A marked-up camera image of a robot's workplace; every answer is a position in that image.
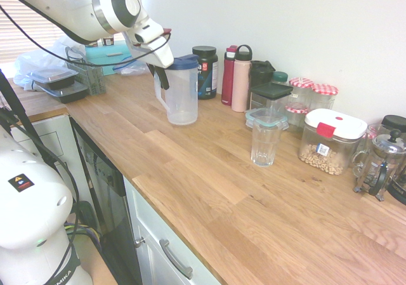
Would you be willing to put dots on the jar with black lid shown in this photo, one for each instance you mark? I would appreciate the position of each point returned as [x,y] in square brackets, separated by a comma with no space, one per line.
[395,121]

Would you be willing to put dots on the small jar red gingham lid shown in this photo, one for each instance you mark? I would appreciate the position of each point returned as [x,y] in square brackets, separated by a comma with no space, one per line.
[296,108]

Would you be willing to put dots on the clear glass mug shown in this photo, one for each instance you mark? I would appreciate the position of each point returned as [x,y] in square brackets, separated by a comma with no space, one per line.
[371,132]

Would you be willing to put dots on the clear pitcher with blue lid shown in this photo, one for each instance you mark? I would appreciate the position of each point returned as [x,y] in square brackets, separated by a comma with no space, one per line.
[182,101]

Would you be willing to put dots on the black protein powder tub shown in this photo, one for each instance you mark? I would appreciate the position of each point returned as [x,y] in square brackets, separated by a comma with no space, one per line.
[207,75]

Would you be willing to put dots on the window blinds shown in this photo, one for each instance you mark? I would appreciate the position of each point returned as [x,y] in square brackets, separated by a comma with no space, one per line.
[19,37]

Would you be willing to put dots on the teal box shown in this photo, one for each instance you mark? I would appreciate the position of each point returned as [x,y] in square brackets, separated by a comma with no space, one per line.
[108,56]

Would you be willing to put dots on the glass jar red gingham lid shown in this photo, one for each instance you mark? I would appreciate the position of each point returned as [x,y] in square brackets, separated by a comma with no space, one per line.
[325,89]
[300,82]

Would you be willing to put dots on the clear zip bag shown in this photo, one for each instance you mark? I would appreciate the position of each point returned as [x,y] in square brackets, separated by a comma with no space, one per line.
[133,69]

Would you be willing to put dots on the white cabinet front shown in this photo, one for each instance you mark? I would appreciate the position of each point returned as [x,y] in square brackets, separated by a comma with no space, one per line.
[152,221]

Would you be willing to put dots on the pink bottle with black lid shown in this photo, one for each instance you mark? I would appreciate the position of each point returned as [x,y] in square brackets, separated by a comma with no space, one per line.
[240,85]

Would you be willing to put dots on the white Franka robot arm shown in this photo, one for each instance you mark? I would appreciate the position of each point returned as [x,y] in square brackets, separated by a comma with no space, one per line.
[79,12]

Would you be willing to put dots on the brown and white paper tub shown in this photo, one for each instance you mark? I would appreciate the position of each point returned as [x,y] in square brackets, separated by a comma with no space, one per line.
[108,41]

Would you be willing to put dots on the black shaker bottle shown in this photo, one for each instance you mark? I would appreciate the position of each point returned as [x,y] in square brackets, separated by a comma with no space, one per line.
[261,72]

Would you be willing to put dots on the jar with green lid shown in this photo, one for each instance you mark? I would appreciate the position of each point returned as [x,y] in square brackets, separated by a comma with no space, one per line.
[280,77]

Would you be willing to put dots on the cereal container with white lid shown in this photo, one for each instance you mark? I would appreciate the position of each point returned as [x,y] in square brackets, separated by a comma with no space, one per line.
[333,123]

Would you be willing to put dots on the black round appliance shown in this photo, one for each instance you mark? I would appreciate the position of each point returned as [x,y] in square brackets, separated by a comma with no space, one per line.
[400,186]

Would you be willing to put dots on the white plastic bag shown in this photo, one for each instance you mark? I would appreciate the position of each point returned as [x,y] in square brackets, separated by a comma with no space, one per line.
[35,59]

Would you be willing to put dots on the clear drinking glass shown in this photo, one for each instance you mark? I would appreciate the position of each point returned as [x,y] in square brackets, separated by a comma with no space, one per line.
[264,145]

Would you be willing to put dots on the glass container with teal lid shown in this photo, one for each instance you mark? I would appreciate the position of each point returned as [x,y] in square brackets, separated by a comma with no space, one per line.
[253,115]

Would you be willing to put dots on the black stand pole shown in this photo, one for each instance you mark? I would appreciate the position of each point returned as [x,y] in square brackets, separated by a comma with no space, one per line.
[19,107]

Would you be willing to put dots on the glass French press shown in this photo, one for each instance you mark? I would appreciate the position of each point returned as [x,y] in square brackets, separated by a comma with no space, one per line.
[385,148]

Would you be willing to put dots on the dark red water bottle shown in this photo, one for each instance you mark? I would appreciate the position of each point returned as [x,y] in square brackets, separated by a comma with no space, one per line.
[228,78]

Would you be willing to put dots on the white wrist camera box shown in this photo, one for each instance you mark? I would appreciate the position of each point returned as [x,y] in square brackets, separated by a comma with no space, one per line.
[149,32]

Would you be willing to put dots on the square container with black lid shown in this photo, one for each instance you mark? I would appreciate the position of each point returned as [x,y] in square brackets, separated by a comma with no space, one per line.
[271,89]

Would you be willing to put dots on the silver cabinet knob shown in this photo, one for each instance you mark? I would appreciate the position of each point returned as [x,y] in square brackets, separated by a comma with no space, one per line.
[139,242]

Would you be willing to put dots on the black plastic food container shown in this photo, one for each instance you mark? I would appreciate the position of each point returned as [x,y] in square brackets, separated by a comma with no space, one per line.
[68,94]
[52,77]

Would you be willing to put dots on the grey cutlery basket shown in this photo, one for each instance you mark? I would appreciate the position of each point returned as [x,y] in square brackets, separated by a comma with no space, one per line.
[95,82]

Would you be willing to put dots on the black dishwasher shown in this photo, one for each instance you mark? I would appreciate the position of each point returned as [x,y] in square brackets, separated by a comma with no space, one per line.
[108,196]

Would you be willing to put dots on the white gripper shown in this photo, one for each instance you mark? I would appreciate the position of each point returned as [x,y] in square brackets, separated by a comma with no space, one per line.
[158,55]

